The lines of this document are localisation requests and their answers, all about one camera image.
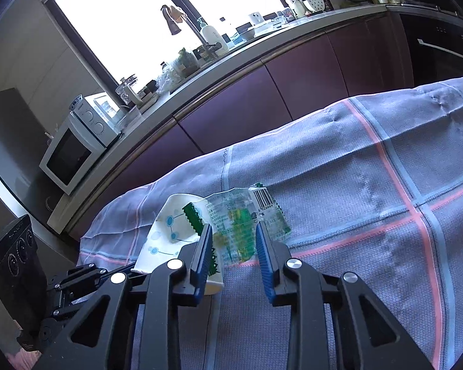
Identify white printed paper cup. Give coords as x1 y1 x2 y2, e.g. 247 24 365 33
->
133 194 224 295

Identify silver refrigerator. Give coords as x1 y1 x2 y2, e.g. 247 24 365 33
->
0 88 80 247

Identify black built-in oven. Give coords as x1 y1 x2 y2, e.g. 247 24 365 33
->
386 4 463 89

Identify glass jar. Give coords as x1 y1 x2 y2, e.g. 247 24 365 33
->
116 77 143 106

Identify kitchen window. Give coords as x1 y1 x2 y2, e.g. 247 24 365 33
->
42 0 294 105

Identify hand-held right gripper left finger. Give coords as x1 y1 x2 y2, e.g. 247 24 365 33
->
33 223 214 370

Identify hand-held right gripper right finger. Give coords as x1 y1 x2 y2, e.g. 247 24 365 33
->
255 221 435 370

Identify white soap bottle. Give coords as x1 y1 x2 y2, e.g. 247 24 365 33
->
197 17 228 52

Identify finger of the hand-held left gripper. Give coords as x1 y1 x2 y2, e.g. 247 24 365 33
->
48 263 140 291
51 290 98 320

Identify purple kitchen counter cabinets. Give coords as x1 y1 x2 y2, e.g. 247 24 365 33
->
46 6 421 240

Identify white utensil holder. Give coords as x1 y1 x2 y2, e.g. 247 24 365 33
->
286 0 309 18

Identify person's left forearm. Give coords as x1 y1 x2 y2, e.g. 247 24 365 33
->
0 324 43 368

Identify curved metal faucet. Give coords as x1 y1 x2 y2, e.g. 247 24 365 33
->
161 5 217 52

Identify checked lilac tablecloth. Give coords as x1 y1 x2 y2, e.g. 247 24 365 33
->
77 77 463 370

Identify white microwave oven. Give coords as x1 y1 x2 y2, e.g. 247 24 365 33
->
39 93 123 196

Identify clear plastic container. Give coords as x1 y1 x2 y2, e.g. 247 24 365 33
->
252 21 290 37

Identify crumpled clear plastic bag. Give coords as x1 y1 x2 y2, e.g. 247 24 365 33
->
156 62 184 93

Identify clear green snack wrapper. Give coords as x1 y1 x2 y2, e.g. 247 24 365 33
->
181 185 292 266

